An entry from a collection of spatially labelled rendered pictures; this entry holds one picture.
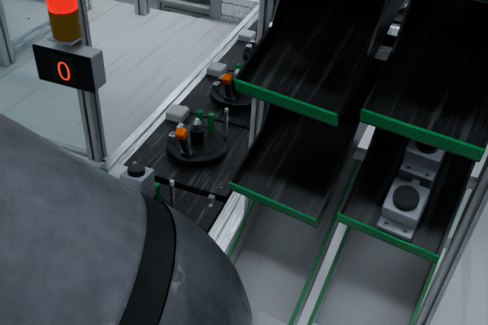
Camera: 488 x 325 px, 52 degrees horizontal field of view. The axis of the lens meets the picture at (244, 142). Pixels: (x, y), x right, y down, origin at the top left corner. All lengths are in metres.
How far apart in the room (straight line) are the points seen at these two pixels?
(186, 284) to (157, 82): 1.42
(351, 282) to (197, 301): 0.62
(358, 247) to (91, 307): 0.66
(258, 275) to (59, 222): 0.66
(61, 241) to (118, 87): 1.42
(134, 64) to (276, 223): 1.01
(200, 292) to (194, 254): 0.02
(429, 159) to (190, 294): 0.51
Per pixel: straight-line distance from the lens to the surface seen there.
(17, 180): 0.18
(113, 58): 1.75
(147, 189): 0.90
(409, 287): 0.80
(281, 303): 0.81
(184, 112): 1.22
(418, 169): 0.69
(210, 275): 0.21
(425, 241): 0.68
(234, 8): 1.99
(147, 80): 1.61
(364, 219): 0.69
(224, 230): 0.98
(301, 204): 0.68
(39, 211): 0.18
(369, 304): 0.81
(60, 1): 0.92
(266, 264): 0.82
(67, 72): 0.98
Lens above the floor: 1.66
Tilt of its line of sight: 37 degrees down
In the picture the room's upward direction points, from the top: 4 degrees clockwise
